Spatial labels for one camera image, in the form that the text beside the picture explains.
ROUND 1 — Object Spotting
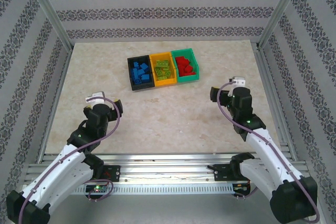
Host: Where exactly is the aluminium side rail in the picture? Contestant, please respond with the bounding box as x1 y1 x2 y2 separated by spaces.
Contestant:
36 48 74 164
252 41 299 162

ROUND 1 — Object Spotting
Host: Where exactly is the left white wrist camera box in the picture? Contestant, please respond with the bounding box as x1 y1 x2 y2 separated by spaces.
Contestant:
85 92 106 105

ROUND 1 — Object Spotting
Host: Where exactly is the black plastic bin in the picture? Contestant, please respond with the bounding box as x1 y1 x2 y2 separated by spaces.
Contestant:
127 55 155 92

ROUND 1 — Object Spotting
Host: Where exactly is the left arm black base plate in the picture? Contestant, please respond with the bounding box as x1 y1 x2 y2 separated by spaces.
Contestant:
90 165 121 183

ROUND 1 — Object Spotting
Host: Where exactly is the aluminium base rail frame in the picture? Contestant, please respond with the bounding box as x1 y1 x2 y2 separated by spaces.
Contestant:
23 153 313 185

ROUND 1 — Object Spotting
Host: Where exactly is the circuit board with green light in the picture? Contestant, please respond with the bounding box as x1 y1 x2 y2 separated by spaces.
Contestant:
86 185 108 193

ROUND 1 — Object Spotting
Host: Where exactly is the grey metal shelf panel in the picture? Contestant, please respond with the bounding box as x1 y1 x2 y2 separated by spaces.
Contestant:
47 194 274 224

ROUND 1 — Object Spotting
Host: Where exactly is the green plastic bin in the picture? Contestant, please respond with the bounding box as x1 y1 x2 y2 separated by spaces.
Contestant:
171 48 202 83

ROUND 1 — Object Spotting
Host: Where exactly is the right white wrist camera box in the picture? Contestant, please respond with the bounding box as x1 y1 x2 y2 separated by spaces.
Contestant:
228 77 247 87

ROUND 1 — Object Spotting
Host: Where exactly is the slotted white cable duct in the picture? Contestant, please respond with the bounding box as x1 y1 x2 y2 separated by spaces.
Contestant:
70 184 234 195

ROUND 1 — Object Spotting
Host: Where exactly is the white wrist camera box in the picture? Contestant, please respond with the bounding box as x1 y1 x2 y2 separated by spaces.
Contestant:
85 92 106 105
228 77 247 87

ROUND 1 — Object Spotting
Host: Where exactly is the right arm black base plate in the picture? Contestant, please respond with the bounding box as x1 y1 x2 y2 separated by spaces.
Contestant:
213 163 253 182

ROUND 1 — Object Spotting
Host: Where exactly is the yellow plastic bin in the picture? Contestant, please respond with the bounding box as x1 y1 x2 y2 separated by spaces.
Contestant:
149 52 177 88

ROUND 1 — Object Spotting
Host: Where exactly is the aluminium frame post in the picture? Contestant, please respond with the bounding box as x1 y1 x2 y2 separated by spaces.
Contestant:
256 0 307 50
20 0 74 51

